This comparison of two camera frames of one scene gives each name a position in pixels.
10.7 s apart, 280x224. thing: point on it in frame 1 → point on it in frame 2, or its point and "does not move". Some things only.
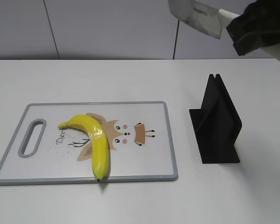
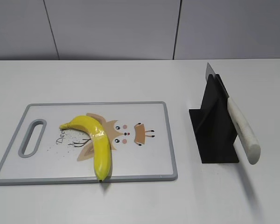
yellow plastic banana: (100, 144) does not move
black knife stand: (217, 124) does not move
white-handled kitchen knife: (208, 19) → (242, 133)
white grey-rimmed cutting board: (139, 136) does not move
